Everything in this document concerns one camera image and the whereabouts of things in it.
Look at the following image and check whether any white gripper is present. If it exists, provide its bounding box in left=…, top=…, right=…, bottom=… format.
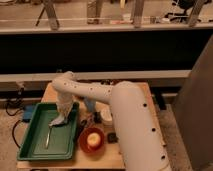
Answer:
left=56, top=93, right=73, bottom=117

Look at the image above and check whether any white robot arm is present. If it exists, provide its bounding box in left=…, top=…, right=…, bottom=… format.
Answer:
left=52, top=71, right=172, bottom=171

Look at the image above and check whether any green plastic tray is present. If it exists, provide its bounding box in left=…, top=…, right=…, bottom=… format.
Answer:
left=17, top=102, right=79, bottom=161

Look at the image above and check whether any blue cup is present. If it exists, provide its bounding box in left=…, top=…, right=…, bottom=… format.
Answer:
left=84, top=98, right=96, bottom=112

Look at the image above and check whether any blue box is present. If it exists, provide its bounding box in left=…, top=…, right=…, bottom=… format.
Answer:
left=22, top=105, right=35, bottom=123

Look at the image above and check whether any silver spoon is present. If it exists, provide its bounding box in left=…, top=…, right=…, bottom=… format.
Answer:
left=45, top=126, right=52, bottom=149

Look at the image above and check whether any white round container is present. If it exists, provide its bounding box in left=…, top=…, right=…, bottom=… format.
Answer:
left=100, top=107, right=112, bottom=125

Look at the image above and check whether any yellow fruit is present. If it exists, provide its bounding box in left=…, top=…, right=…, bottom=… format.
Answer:
left=87, top=133, right=101, bottom=148

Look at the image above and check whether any red bowl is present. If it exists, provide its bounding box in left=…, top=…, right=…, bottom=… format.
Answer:
left=78, top=127, right=105, bottom=154

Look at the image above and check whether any small black square object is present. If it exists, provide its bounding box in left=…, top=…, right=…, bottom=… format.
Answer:
left=107, top=132, right=118, bottom=143

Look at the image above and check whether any grey panel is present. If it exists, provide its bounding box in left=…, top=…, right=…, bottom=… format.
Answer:
left=172, top=34, right=213, bottom=171

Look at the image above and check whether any black office chair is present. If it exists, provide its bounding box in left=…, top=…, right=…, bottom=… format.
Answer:
left=164, top=0, right=196, bottom=22

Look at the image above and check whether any black cable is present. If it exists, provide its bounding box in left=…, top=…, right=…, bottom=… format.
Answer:
left=11, top=118, right=24, bottom=150

